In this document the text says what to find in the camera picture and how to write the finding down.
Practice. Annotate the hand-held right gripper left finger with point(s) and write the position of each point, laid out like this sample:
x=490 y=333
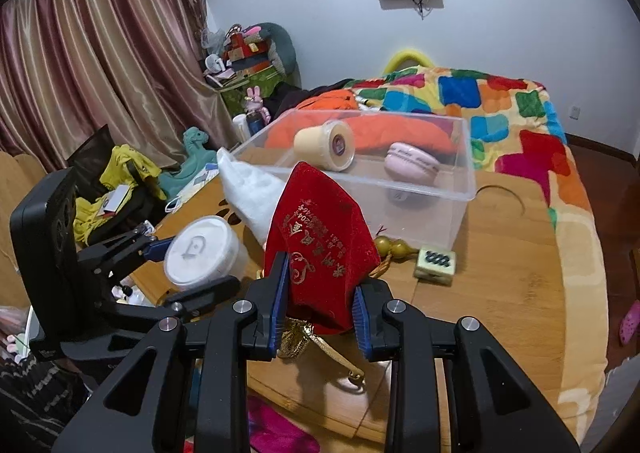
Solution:
x=280 y=305

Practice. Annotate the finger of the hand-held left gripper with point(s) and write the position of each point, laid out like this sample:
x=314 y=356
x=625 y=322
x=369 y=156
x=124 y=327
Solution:
x=205 y=290
x=159 y=249

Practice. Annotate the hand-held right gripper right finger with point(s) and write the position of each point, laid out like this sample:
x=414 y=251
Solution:
x=361 y=323

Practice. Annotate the white round jar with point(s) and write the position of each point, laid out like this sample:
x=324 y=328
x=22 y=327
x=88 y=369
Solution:
x=200 y=248

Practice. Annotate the red velvet pouch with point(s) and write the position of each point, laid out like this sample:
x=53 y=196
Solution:
x=320 y=233

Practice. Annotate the clear plastic storage box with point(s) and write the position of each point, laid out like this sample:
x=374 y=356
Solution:
x=430 y=215

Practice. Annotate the person's left forearm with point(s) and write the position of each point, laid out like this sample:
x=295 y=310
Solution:
x=30 y=403

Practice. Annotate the wooden desktop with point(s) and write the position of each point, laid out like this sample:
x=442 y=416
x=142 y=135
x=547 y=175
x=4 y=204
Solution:
x=500 y=293

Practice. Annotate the gold tassel ornament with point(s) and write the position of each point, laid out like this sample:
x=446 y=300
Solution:
x=296 y=339

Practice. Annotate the golden gourd pendant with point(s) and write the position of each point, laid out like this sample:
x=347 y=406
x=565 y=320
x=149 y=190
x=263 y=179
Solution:
x=395 y=247

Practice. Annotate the yellow cloth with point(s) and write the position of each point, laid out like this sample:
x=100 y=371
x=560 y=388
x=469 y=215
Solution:
x=125 y=168

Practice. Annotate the cream patterned cube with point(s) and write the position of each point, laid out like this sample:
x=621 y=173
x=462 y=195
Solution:
x=435 y=265

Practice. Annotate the white cloth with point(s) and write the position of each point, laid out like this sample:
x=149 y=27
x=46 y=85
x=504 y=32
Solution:
x=245 y=188

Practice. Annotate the black bag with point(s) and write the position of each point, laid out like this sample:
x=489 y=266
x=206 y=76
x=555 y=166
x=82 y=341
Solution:
x=92 y=148

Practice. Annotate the teal dinosaur plush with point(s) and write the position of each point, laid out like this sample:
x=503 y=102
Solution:
x=192 y=145

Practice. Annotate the magenta cloth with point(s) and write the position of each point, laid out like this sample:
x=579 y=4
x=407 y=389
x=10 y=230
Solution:
x=280 y=428

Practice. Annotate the beige tape roll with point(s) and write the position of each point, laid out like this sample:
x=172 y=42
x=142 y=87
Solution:
x=325 y=145

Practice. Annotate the pink macaron-shaped case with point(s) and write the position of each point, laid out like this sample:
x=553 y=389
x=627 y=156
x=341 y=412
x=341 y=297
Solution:
x=411 y=163

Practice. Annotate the green patterned box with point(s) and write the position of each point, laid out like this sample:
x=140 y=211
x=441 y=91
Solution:
x=237 y=95

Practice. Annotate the pink bunny toy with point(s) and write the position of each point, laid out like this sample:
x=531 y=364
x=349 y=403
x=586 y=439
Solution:
x=255 y=100

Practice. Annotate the small white fan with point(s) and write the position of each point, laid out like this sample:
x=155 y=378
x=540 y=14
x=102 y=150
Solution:
x=214 y=65

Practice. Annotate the striped brown curtain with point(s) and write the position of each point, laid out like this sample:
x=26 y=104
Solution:
x=100 y=43

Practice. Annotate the orange cloth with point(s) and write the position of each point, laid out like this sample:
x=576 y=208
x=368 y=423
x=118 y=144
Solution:
x=330 y=100

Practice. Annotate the patchwork fabric bag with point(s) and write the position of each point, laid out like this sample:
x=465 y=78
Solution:
x=245 y=50

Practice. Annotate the colourful patchwork blanket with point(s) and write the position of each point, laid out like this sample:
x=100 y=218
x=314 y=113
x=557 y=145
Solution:
x=525 y=158

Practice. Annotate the grey plush pillow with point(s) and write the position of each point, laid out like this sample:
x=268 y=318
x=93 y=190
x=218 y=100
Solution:
x=282 y=48

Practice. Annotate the pink slipper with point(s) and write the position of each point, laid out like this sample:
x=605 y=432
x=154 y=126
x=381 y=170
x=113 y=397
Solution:
x=631 y=323

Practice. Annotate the white wall socket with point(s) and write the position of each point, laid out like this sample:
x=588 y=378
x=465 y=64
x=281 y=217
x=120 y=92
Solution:
x=575 y=112

